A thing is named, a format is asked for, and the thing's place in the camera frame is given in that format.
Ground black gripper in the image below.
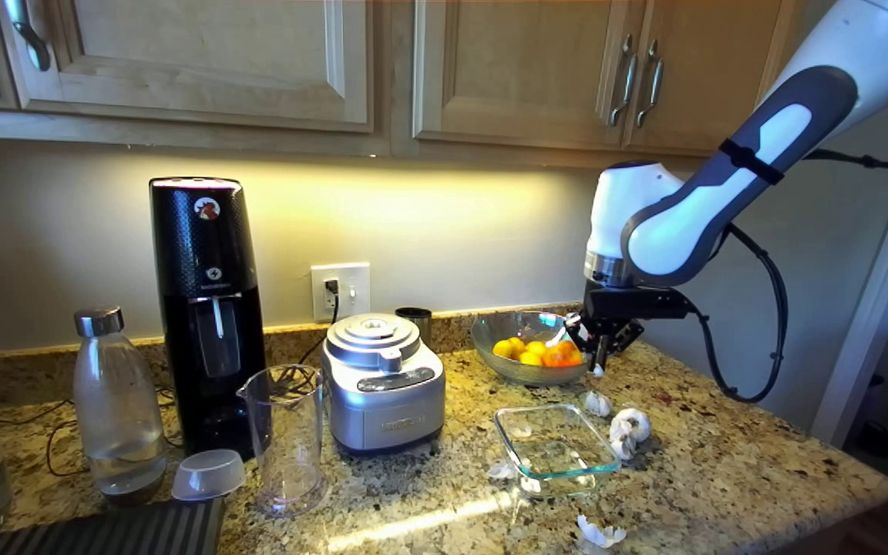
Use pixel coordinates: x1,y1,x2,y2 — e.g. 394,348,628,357
563,284,692,377

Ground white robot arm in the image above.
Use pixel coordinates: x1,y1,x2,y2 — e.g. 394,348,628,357
563,0,888,360

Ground round glass fruit bowl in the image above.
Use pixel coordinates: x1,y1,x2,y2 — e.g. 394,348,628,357
470,312,590,386

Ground square glass bowl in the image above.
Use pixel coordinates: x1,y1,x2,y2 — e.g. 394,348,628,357
493,402,619,480

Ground garlic skin piece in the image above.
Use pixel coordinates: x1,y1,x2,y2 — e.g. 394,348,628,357
577,514,628,547

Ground orange fruit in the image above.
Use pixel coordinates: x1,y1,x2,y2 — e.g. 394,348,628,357
542,338,584,369

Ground yellow lemon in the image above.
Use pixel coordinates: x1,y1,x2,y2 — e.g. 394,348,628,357
489,335,523,360

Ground dark metal cup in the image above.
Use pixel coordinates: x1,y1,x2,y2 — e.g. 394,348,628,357
394,304,433,343

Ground wooden upper cabinets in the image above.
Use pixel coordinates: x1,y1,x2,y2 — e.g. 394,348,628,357
0,0,810,167

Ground clear measuring cup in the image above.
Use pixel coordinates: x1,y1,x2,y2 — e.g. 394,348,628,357
237,363,323,519

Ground black soda maker machine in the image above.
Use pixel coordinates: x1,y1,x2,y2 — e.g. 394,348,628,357
148,176,265,460

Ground clear soda bottle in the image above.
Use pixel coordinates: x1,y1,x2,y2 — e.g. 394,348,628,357
73,304,167,496

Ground black drying mat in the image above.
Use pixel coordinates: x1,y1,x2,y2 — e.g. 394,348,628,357
0,500,224,555

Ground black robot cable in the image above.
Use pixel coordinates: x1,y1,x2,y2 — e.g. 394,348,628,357
681,144,888,407

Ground white wall outlet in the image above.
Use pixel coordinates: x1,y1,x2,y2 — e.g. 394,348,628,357
309,262,369,321

